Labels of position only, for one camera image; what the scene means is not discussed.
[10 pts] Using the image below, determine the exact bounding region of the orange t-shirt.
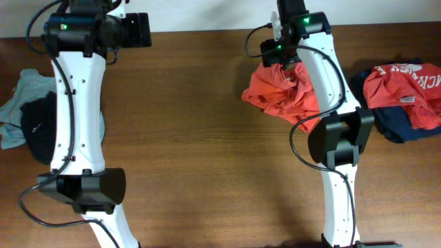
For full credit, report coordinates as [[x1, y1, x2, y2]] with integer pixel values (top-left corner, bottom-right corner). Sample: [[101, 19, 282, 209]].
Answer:
[[241, 62, 320, 125]]

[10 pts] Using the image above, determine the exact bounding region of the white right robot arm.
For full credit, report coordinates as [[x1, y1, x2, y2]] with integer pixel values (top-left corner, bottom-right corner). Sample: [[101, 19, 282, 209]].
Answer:
[[262, 11, 374, 247]]

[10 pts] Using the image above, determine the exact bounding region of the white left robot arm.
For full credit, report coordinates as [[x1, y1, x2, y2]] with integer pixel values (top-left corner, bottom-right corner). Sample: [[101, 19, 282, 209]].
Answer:
[[37, 12, 152, 247]]

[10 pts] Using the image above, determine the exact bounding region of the grey garment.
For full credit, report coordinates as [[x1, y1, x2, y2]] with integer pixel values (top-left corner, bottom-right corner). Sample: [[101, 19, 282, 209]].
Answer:
[[0, 68, 105, 150]]

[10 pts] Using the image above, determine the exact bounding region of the black garment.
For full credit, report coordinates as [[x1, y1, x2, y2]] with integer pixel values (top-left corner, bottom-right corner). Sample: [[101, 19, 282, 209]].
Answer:
[[20, 91, 57, 165]]

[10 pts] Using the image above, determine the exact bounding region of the navy blue garment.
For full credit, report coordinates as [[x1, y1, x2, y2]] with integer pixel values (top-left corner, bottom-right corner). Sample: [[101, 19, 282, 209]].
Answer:
[[350, 58, 440, 143]]

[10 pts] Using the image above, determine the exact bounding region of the red printed t-shirt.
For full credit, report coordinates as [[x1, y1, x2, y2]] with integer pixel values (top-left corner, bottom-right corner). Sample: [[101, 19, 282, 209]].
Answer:
[[363, 63, 440, 130]]

